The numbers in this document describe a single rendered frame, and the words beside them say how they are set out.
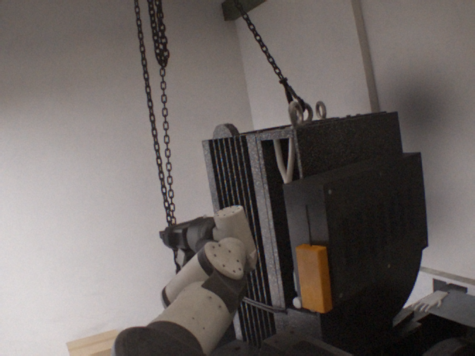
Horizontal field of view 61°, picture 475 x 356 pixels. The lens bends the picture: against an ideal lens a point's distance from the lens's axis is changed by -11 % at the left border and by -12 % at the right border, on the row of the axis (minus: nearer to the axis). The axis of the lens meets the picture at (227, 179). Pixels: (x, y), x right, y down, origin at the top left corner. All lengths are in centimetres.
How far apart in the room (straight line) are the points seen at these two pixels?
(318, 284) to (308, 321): 26
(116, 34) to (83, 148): 90
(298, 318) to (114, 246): 231
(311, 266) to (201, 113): 264
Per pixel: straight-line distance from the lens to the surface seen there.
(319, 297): 106
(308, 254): 103
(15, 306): 351
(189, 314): 58
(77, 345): 347
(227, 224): 93
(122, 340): 47
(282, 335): 33
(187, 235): 103
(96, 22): 350
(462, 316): 212
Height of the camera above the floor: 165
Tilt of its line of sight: 7 degrees down
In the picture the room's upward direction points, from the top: 10 degrees counter-clockwise
